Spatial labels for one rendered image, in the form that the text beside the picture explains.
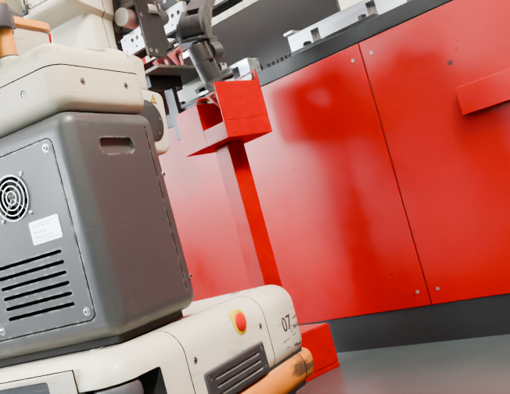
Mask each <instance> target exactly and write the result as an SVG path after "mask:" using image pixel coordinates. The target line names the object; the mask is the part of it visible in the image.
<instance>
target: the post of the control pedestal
mask: <svg viewBox="0 0 510 394"><path fill-rule="evenodd" d="M215 152H216V156H217V161H218V164H219V167H220V171H221V176H222V179H223V182H224V187H225V191H226V194H227V197H228V202H229V205H230V209H231V212H232V217H233V220H234V223H235V229H236V232H237V235H238V238H239V244H240V247H241V250H242V255H243V259H244V261H245V265H246V270H247V273H248V276H249V280H250V284H251V288H257V287H261V286H265V285H277V286H280V287H282V283H281V280H280V277H279V273H278V268H277V265H276V262H275V257H274V253H273V251H272V247H271V242H270V239H269V236H268V231H267V228H266V224H265V221H264V216H263V213H262V209H261V207H260V201H259V199H258V195H257V190H256V187H255V184H254V180H253V175H252V172H251V169H250V164H249V160H248V157H247V154H246V149H245V146H244V143H243V141H235V142H229V143H226V144H224V145H221V146H219V147H217V148H215Z"/></svg>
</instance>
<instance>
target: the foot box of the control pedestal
mask: <svg viewBox="0 0 510 394"><path fill-rule="evenodd" d="M299 328H300V333H301V337H302V344H301V347H304V348H306V349H308V350H309V351H310V352H311V355H312V356H313V360H314V371H313V374H312V375H311V376H310V377H309V378H307V379H306V382H308V381H310V380H312V379H314V378H316V377H318V376H320V375H322V374H324V373H326V372H328V371H330V370H332V369H334V368H336V367H338V366H340V364H339V361H338V358H337V355H336V350H335V346H334V343H333V340H332V335H331V331H330V329H329V324H327V323H321V324H308V325H300V326H299Z"/></svg>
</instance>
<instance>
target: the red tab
mask: <svg viewBox="0 0 510 394"><path fill-rule="evenodd" d="M455 91H456V93H457V96H458V101H459V104H460V107H461V110H462V115H463V116H464V115H468V114H470V113H474V112H477V111H480V110H482V109H486V108H489V107H491V106H496V105H499V104H501V103H504V102H508V101H510V69H507V70H504V71H501V72H499V73H496V74H493V75H490V76H488V77H485V78H482V79H479V80H477V81H473V82H471V83H469V84H465V85H462V86H461V87H458V88H455Z"/></svg>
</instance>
